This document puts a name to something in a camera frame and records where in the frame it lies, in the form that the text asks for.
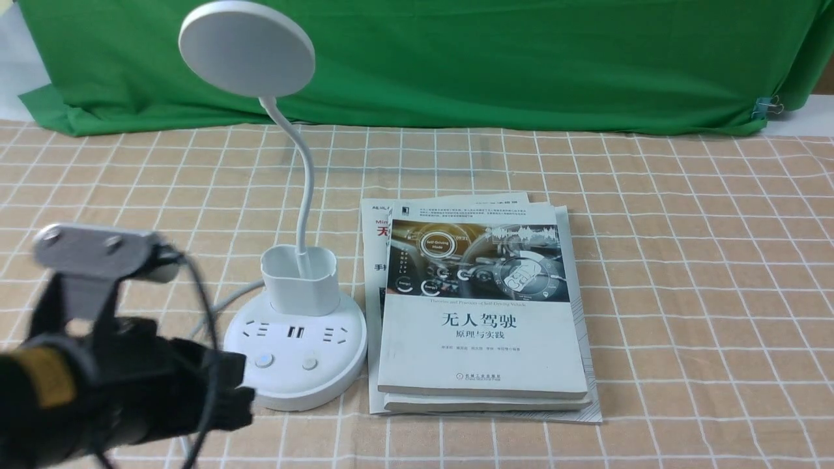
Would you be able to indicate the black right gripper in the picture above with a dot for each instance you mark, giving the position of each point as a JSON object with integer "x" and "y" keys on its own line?
{"x": 149, "y": 387}

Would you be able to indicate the metal binder clip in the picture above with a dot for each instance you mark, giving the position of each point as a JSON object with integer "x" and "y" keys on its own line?
{"x": 767, "y": 106}

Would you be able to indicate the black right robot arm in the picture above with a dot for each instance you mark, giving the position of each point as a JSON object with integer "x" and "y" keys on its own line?
{"x": 66, "y": 397}

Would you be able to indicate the white desk lamp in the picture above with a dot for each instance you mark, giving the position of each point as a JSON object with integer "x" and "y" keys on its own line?
{"x": 304, "y": 339}

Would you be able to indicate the middle white book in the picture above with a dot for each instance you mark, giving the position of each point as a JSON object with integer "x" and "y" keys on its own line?
{"x": 495, "y": 404}

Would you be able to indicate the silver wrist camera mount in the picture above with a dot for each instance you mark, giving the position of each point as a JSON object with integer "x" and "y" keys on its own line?
{"x": 88, "y": 263}

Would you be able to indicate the top white self-driving book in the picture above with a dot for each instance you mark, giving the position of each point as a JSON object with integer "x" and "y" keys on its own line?
{"x": 479, "y": 306}

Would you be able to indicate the green backdrop cloth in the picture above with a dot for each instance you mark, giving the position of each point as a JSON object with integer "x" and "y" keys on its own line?
{"x": 647, "y": 67}

